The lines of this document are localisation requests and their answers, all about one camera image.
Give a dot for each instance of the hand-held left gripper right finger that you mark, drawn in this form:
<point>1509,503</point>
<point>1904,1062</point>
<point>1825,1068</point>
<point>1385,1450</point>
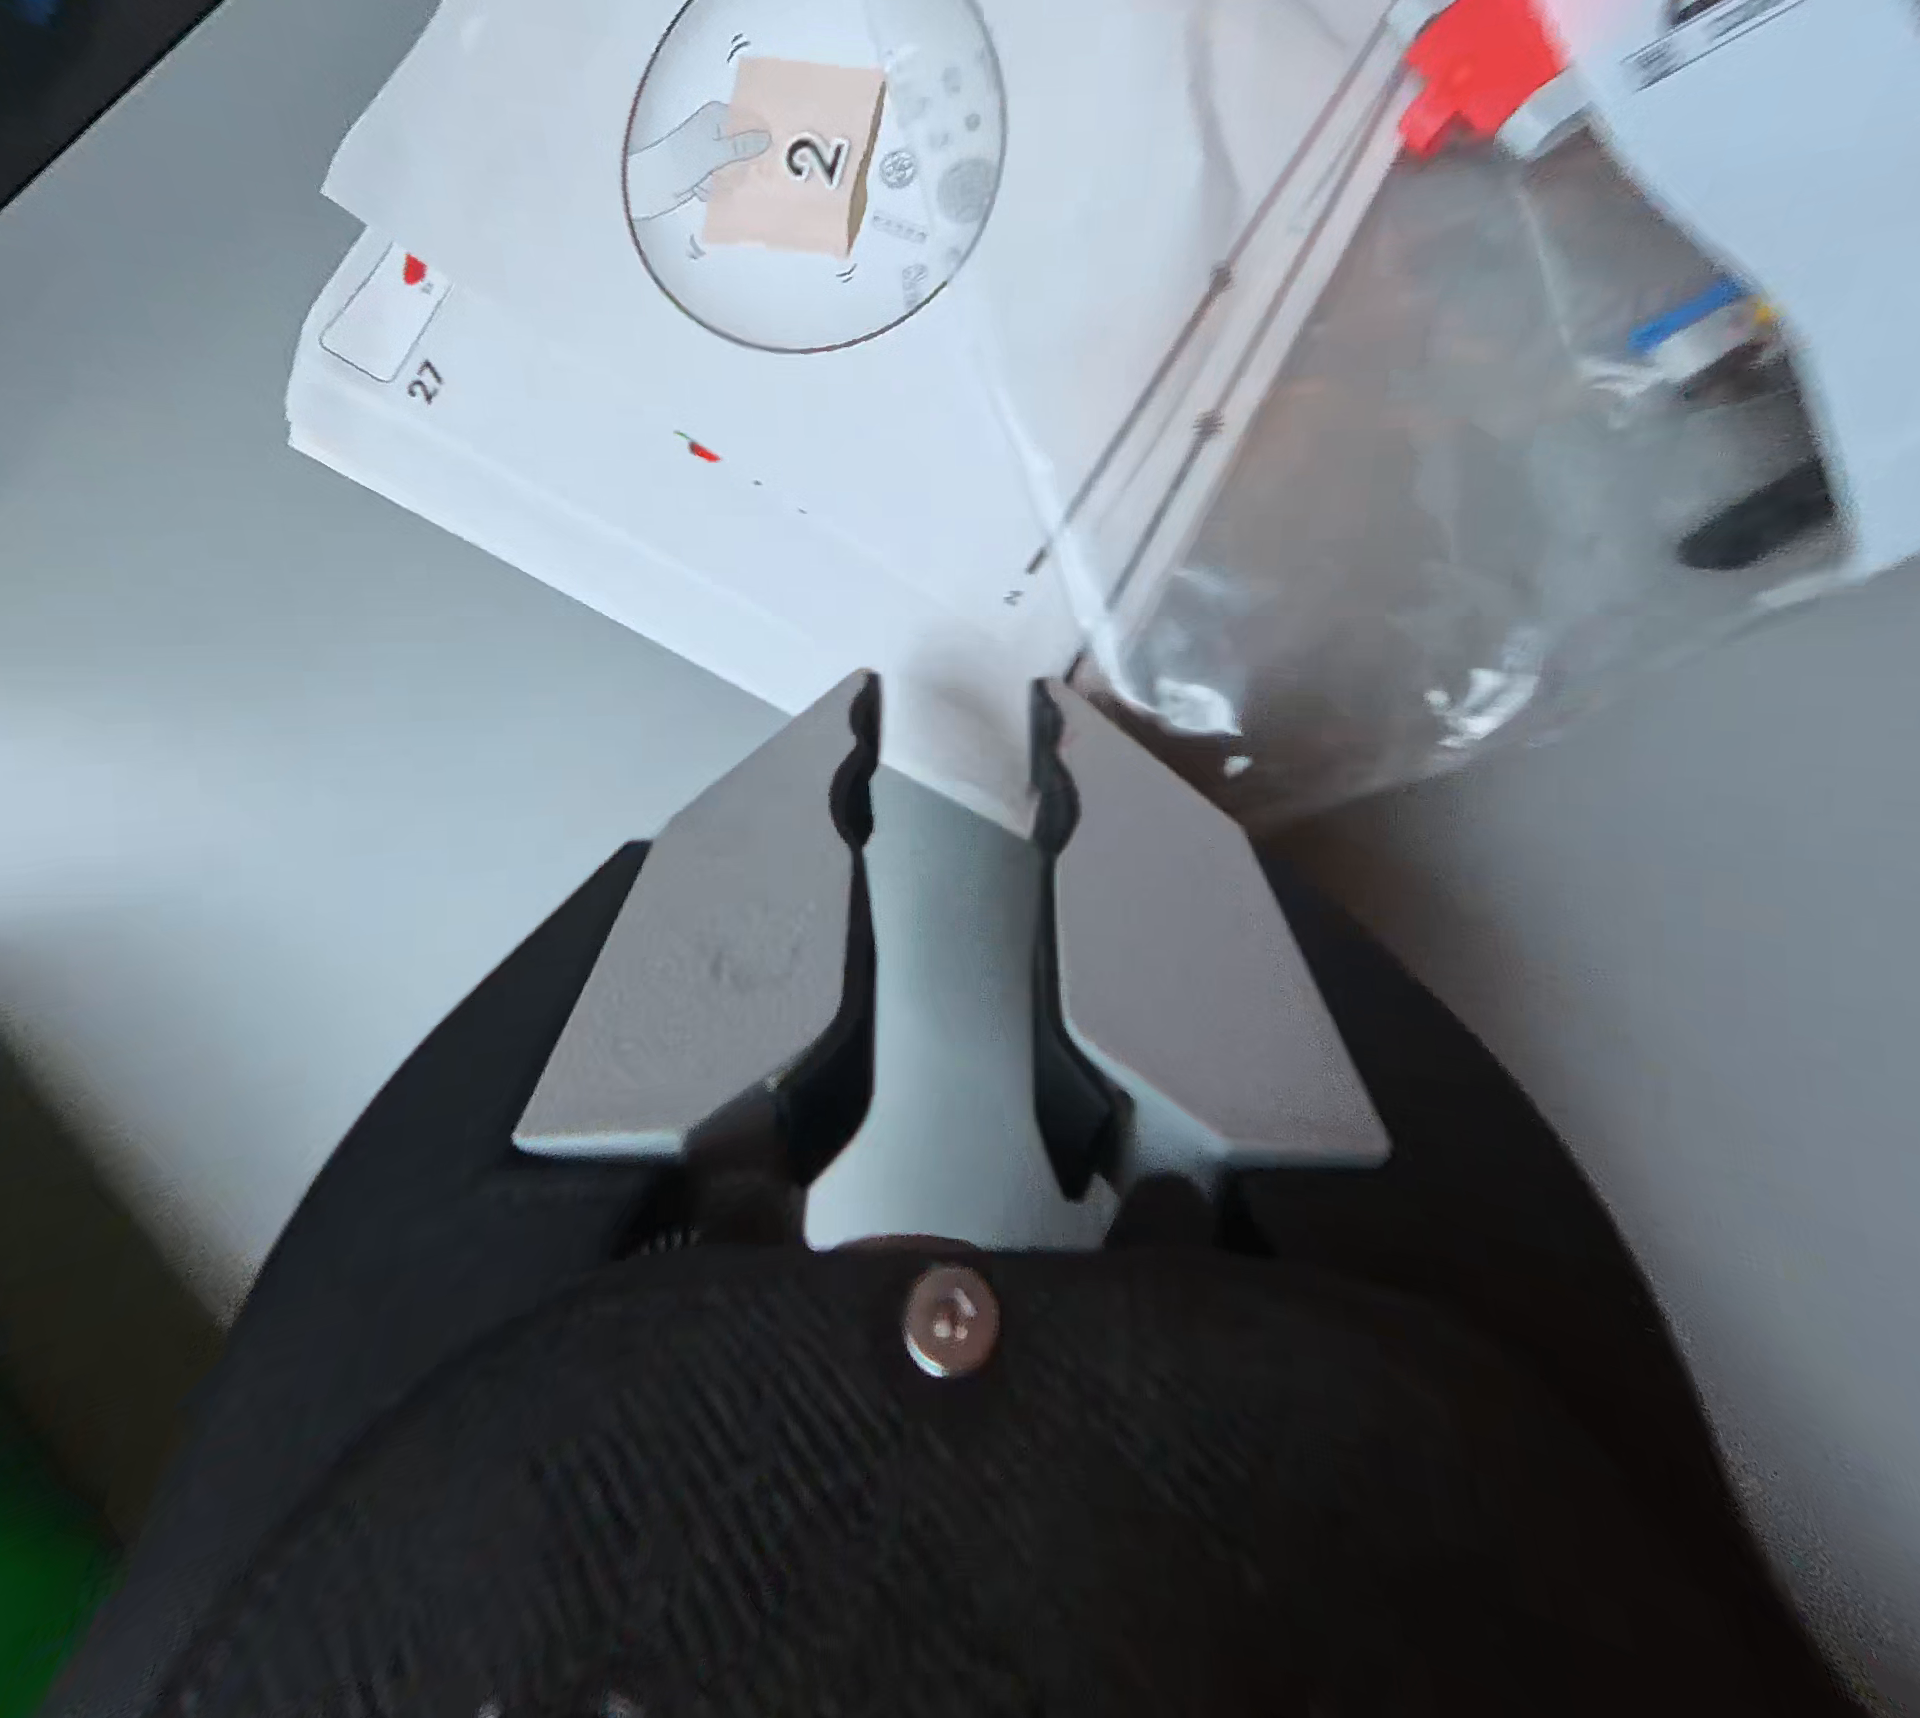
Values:
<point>1200,982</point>

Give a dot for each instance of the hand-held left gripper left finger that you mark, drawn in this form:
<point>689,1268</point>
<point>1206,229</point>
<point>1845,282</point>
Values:
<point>690,969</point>

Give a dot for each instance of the large clear zip bag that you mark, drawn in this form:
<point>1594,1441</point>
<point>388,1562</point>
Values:
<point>1351,519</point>

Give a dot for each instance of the white lego instruction booklet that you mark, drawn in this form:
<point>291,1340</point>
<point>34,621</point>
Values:
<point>601,428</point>

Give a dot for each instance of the red plastic piece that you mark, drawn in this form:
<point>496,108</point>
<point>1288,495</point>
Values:
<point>1479,52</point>

